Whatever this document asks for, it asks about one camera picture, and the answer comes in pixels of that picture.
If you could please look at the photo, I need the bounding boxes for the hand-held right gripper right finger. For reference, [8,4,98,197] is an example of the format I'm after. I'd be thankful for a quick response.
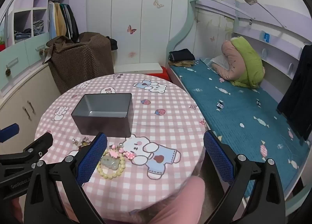
[203,130,285,224]

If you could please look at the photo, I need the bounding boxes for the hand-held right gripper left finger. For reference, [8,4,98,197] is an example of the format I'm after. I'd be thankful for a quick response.
[24,132,109,224]

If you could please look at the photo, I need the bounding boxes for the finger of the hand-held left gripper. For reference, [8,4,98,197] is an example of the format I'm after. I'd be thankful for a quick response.
[0,123,20,144]
[0,132,54,166]

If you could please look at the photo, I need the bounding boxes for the red bead jewelry piece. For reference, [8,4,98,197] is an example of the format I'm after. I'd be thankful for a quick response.
[78,136,92,147]

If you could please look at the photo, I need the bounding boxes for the pale green jade pendant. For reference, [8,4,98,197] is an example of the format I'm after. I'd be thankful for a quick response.
[101,157,121,171]

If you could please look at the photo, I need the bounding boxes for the grey metal tin box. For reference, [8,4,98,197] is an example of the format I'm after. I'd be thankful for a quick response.
[71,93,133,138]

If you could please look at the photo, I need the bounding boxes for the cream cabinet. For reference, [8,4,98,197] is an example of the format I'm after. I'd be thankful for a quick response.
[0,62,62,143]

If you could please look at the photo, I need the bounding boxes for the blue candy print bedsheet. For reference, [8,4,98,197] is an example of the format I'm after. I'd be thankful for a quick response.
[169,59,312,199]

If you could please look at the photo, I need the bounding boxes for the person's pink pants leg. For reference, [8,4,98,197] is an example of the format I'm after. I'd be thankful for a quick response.
[130,176,206,224]

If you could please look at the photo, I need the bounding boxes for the pink checkered bear tablecloth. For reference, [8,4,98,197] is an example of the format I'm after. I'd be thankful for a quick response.
[34,73,207,217]

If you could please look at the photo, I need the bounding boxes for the mint green drawer unit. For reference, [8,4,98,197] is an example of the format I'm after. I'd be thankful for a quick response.
[0,31,52,78]

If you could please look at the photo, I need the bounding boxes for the brown dotted cloth cover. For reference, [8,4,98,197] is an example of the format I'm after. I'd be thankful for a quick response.
[46,32,115,94]

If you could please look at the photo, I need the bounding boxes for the green quilt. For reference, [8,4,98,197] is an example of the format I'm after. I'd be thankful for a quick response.
[230,37,266,89]

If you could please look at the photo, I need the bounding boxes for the white pillow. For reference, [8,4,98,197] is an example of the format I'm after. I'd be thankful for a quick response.
[210,56,230,70]

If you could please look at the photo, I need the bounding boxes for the folded blue jeans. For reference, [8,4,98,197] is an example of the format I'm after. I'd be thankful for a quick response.
[14,28,32,42]

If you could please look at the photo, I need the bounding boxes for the folded tan clothes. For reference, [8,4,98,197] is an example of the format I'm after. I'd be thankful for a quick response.
[169,60,198,69]

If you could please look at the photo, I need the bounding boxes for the pink quilt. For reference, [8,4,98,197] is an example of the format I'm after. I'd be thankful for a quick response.
[213,40,244,82]

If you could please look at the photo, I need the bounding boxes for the white board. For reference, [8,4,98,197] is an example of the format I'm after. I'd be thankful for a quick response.
[114,63,163,75]

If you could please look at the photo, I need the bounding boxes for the dark hanging garment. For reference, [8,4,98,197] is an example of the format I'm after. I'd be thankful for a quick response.
[276,42,312,141]

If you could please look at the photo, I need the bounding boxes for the folded dark clothes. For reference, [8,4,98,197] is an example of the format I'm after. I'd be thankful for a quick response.
[169,49,196,62]

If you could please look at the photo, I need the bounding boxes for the folded grey clothes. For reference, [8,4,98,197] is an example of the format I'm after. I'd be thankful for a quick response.
[33,20,44,36]

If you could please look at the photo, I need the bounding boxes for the black garment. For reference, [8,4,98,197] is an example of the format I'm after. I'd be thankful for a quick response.
[107,36,119,50]

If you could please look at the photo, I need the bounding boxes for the row of hanging clothes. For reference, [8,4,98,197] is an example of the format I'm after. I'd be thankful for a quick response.
[47,2,80,43]

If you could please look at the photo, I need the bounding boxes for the white wardrobe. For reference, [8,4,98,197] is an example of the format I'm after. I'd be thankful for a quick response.
[86,0,195,73]

